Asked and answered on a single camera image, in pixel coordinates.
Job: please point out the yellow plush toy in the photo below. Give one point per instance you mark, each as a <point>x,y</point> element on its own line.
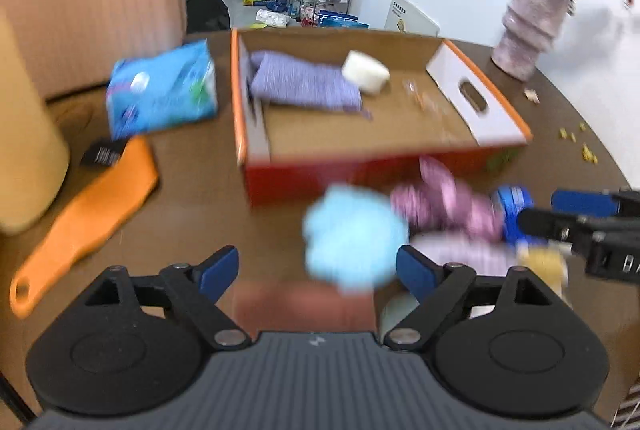
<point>542,267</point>

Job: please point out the white board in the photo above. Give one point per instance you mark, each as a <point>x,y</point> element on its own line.
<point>407,17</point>

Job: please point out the orange felt piece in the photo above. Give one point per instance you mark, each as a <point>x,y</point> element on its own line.
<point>85,220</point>

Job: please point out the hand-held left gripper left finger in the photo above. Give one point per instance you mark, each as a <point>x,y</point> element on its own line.
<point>220,267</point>

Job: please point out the black bag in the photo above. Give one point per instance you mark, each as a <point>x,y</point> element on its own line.
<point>207,12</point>

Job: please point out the blue tissue pack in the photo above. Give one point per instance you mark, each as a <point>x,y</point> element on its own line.
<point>160,89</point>

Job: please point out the flat blue box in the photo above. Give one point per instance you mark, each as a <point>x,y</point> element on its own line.
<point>345,19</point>

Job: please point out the white foam sponge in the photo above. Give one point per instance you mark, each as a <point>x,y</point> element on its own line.
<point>365,72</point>

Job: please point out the pink ribbed suitcase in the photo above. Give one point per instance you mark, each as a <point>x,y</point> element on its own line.
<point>90,9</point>

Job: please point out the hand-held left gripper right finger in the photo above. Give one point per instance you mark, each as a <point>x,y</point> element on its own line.
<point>416,272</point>

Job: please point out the black tag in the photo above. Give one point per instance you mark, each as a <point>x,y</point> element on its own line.
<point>104,153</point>

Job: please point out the purple striped cloth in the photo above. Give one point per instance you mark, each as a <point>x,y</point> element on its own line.
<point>300,82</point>

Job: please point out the yellow cylindrical container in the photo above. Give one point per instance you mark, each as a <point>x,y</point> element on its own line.
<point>25,149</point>

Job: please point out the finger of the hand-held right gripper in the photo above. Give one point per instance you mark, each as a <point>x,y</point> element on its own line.
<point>582,202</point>
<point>550,227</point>

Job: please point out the grey ribbed vase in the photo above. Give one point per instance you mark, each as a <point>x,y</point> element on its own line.
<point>525,29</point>

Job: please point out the red cardboard box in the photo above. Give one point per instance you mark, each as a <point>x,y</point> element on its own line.
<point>350,129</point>

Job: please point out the scattered yellow crumbs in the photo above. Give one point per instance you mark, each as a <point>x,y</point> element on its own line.
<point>587,152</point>

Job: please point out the light blue plush toy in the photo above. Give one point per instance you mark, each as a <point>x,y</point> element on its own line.
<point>355,235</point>

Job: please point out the blue packet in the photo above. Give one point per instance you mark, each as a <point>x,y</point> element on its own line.
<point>515,210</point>

